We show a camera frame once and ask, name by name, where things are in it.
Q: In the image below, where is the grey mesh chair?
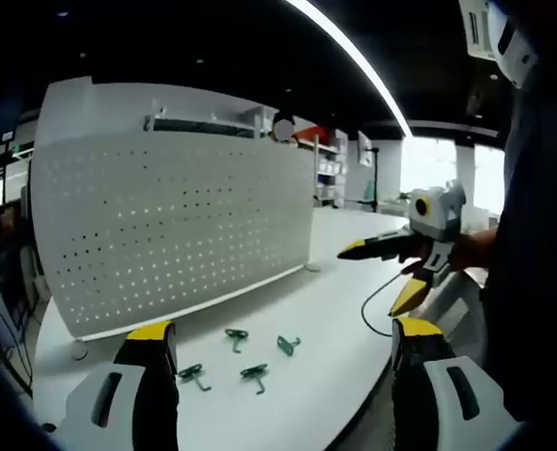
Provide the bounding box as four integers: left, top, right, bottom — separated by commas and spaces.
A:
421, 271, 489, 368

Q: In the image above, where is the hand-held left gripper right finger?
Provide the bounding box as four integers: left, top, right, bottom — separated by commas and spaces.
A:
390, 316, 526, 451

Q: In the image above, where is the black tripod stand with screen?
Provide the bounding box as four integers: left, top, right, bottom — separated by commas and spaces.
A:
356, 130, 381, 213

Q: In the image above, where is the person's dark clothed torso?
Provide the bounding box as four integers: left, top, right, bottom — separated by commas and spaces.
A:
480, 0, 557, 424

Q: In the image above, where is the long ceiling light strip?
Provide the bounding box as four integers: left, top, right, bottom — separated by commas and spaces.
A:
285, 0, 414, 139

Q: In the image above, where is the white chest-worn device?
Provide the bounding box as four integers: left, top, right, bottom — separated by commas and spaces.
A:
457, 0, 540, 88

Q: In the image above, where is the black cable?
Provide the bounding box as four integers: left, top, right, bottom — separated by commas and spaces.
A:
361, 273, 407, 337

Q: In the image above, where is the white storage shelf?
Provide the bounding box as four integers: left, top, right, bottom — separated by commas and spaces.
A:
312, 127, 350, 209

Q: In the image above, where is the white perforated mounting plate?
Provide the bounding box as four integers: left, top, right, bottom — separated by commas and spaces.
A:
28, 74, 317, 342

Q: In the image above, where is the person's right hand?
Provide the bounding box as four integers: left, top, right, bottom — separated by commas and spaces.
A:
396, 234, 451, 278

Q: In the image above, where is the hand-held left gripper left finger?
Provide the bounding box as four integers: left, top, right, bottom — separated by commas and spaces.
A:
57, 319, 181, 451

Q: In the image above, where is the green hook assembly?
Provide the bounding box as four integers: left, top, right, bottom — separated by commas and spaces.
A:
240, 363, 270, 396
276, 334, 302, 358
224, 328, 250, 354
178, 363, 212, 393

